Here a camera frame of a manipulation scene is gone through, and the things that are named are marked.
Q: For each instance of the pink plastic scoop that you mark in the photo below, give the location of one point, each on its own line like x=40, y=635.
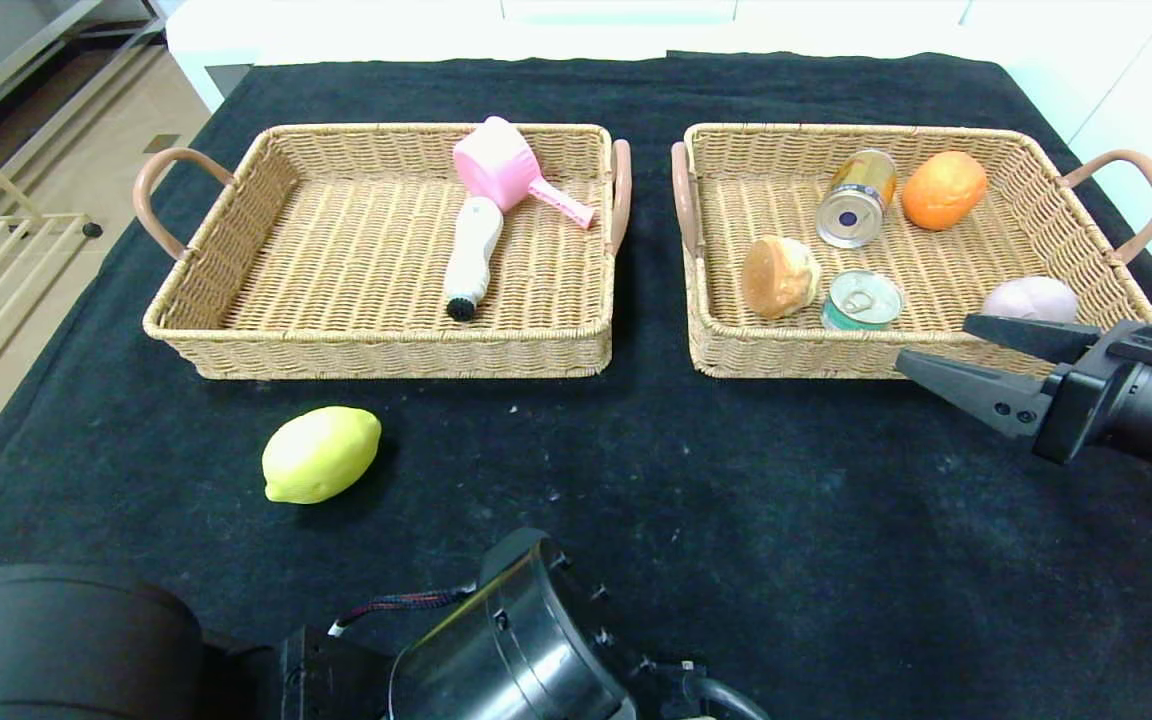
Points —
x=496, y=165

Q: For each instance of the yellow lemon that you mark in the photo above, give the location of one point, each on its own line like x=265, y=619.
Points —
x=321, y=455

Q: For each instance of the brown cream puff bread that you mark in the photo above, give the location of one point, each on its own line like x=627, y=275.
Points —
x=778, y=278

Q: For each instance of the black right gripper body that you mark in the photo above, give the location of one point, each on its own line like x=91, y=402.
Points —
x=1069, y=412

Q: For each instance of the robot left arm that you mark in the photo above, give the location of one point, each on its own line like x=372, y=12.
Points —
x=506, y=640

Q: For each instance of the green pull-tab tin can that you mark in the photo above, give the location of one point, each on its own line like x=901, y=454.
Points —
x=864, y=300

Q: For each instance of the orange fruit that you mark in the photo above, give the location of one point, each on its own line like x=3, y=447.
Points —
x=944, y=190

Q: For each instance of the golden drink can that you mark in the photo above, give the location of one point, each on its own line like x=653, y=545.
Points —
x=858, y=200

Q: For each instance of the pale pink round bun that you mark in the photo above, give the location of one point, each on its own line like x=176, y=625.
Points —
x=1031, y=298

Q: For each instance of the black table cloth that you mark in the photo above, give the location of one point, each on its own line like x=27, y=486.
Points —
x=736, y=520

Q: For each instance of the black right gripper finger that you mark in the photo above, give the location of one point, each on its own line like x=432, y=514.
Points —
x=986, y=395
x=1036, y=338

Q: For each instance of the beige wooden rack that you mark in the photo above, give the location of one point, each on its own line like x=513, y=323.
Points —
x=36, y=219

